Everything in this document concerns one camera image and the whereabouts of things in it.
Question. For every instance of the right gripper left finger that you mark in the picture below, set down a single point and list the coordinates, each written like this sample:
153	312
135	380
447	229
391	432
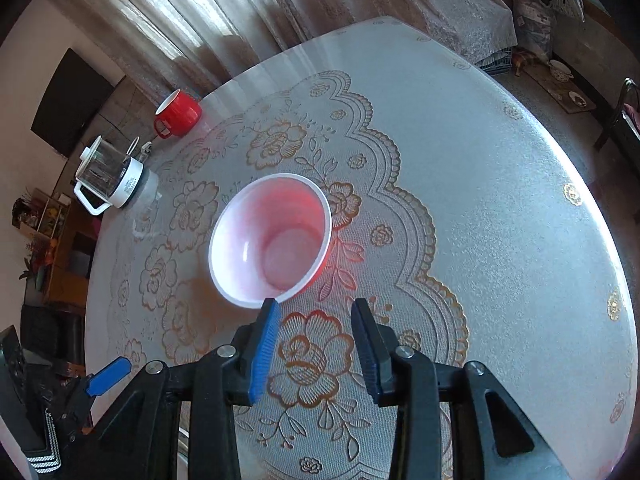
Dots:
137	437

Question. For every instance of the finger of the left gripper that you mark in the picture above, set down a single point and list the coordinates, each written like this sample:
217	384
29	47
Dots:
109	376

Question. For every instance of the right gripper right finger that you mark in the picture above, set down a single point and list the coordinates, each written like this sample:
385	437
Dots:
491	436

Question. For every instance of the red plastic bowl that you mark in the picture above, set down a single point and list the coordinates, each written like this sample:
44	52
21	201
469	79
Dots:
270	241

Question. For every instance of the wooden shelf cabinet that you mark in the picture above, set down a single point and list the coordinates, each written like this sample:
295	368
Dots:
61	241

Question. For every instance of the white glass electric kettle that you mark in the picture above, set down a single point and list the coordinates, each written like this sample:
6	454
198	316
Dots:
108	177

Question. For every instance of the lace tablecloth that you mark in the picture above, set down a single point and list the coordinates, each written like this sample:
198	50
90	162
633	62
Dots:
455	214

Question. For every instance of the red mug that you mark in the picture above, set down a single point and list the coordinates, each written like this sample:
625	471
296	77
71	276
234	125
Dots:
177	115

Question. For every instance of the black television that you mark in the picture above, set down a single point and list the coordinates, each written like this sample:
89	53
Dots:
74	95

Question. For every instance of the dark wooden chair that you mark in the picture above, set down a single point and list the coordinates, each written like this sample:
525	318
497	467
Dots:
623	127

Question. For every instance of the beige curtain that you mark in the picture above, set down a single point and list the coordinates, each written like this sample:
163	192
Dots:
198	45

